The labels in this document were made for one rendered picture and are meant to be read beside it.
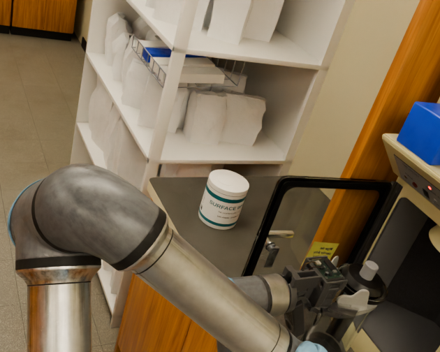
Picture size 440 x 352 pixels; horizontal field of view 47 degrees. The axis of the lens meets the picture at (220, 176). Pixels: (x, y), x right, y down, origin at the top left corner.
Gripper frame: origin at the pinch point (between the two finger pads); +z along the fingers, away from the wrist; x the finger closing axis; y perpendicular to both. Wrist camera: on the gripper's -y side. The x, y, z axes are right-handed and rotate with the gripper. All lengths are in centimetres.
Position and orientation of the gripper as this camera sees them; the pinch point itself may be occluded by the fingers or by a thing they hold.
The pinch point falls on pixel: (355, 290)
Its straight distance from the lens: 110.0
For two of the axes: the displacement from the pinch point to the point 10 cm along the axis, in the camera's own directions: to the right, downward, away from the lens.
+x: -4.1, -5.5, 7.3
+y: 2.7, -8.4, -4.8
